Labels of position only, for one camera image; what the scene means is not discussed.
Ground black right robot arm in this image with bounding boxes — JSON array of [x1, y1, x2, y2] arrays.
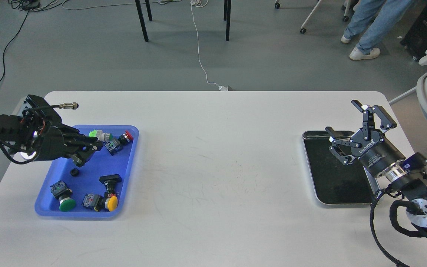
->
[[325, 100, 427, 267]]

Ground white cable on floor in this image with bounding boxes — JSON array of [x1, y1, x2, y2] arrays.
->
[[62, 0, 228, 91]]

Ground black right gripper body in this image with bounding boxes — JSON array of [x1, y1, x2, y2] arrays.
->
[[349, 130, 406, 177]]

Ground red push button switch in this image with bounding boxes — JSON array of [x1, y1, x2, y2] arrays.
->
[[117, 130, 134, 146]]

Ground black table legs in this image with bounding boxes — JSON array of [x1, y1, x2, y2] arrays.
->
[[135, 0, 232, 42]]

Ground small switch contact block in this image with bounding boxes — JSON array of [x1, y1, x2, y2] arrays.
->
[[82, 193, 103, 211]]

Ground light green connector switch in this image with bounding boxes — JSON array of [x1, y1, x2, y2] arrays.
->
[[88, 129, 113, 143]]

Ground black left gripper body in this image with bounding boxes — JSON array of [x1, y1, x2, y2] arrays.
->
[[32, 125, 82, 161]]

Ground white rolling chair base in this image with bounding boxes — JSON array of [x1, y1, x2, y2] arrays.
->
[[274, 0, 354, 34]]

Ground blue plastic tray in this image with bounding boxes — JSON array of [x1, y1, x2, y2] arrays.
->
[[34, 125, 139, 218]]

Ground metal tray with black mat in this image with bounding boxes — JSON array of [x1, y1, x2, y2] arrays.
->
[[302, 131, 378, 208]]

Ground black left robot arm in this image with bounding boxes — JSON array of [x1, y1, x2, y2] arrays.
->
[[0, 95, 103, 167]]

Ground person legs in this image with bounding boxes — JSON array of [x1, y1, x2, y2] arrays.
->
[[341, 0, 415, 61]]

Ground black push button switch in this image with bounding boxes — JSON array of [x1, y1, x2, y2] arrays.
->
[[99, 174, 122, 194]]

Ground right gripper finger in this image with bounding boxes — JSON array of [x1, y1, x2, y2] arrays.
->
[[351, 100, 398, 141], [325, 127, 362, 165]]

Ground green push button switch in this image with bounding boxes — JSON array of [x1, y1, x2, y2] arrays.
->
[[50, 180, 76, 212]]

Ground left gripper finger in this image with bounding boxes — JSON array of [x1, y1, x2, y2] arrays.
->
[[69, 137, 104, 167], [75, 128, 99, 143]]

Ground yellow push button switch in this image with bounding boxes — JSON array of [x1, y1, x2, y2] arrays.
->
[[104, 193, 118, 212]]

